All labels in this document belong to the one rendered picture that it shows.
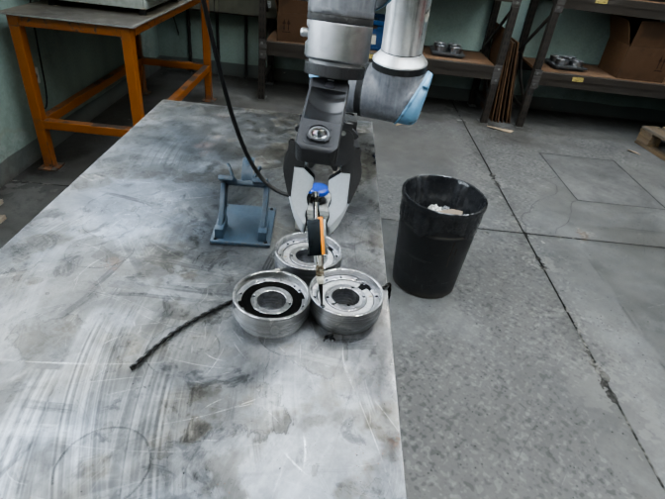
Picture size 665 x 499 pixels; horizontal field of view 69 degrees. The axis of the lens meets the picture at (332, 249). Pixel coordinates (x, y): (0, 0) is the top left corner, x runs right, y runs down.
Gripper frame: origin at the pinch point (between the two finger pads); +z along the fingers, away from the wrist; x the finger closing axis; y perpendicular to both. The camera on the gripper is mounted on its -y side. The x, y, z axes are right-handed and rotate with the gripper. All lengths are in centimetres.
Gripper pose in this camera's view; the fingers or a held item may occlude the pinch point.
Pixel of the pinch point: (316, 226)
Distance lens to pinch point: 63.7
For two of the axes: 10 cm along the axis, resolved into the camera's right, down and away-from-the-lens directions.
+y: 0.4, -4.4, 9.0
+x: -9.9, -1.3, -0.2
